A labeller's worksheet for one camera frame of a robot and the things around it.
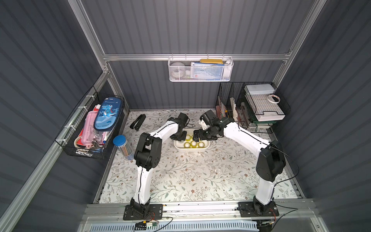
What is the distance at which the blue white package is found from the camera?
33.9 inches

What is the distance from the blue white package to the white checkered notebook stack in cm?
28

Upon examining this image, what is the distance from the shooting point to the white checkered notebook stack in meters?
0.93
